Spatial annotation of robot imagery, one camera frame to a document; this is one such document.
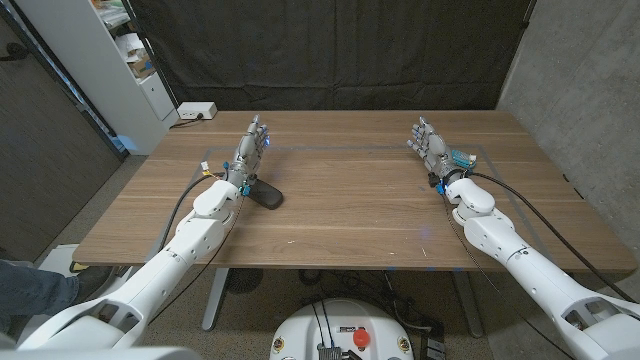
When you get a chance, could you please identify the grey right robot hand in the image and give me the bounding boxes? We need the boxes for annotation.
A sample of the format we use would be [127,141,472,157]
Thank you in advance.
[406,116,469,189]

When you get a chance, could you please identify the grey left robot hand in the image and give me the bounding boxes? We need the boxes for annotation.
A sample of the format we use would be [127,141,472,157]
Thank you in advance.
[225,113,271,189]

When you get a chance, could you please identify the blue toy phone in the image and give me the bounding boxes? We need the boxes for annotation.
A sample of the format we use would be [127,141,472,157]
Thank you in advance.
[451,148,478,170]

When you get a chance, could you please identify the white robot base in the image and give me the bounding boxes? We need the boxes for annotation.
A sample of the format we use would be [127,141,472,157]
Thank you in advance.
[269,298,415,360]

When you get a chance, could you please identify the white power strip box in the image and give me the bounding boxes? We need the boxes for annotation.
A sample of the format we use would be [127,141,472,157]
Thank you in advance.
[176,101,219,121]

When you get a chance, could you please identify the black round floor object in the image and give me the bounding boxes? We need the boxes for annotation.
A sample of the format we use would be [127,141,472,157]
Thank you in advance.
[224,268,265,295]

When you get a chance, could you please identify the black backdrop curtain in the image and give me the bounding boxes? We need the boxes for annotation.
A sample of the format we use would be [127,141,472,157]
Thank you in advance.
[128,0,536,112]

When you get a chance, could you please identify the cardboard box with blue tape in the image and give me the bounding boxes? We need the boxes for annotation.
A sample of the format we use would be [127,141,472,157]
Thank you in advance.
[127,53,156,80]

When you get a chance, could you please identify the grey table leg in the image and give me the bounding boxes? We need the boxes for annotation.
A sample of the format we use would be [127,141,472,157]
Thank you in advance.
[201,267,230,332]
[451,271,485,339]

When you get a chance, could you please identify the white papers on shelf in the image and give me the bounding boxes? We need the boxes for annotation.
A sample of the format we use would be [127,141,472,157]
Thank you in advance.
[113,32,146,64]

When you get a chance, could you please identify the white shelf cabinet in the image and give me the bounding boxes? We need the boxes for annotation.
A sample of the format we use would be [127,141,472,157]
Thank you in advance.
[14,0,180,156]

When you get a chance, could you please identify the black power adapter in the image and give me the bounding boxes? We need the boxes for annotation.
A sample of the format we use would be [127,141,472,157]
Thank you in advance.
[419,332,447,360]

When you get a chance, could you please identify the person's dark shoe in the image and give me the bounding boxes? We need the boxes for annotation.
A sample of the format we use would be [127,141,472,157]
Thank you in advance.
[74,265,115,304]

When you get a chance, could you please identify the white floor platform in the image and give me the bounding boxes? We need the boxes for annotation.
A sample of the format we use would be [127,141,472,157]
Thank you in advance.
[34,243,132,301]

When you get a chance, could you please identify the person's leg in jeans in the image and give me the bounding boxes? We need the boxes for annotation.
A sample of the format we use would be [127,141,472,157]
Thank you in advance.
[0,259,81,334]

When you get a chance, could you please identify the black power strip cord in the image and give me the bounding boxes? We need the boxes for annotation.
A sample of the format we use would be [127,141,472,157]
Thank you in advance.
[168,113,205,130]

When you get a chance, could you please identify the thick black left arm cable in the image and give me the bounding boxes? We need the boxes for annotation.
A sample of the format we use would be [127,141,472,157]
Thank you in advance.
[158,172,226,251]

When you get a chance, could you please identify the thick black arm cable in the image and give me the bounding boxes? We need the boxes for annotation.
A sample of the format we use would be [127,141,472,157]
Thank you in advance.
[158,172,226,251]
[469,171,639,305]

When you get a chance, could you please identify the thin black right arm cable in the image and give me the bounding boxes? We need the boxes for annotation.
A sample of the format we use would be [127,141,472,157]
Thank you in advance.
[439,192,576,360]

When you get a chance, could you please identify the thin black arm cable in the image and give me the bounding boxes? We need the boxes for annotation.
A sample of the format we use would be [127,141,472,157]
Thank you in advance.
[439,192,576,360]
[148,197,246,325]

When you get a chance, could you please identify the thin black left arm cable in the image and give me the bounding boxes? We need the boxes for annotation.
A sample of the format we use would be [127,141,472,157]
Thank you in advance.
[148,197,246,325]

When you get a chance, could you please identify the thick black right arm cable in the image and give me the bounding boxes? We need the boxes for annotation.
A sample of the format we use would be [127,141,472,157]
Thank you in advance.
[469,171,639,305]

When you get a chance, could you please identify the black floor cable tangle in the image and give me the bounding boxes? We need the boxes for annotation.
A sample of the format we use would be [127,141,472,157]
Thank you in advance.
[298,269,446,341]

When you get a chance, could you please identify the black door handle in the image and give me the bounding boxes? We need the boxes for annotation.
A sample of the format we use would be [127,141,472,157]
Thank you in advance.
[0,42,30,63]

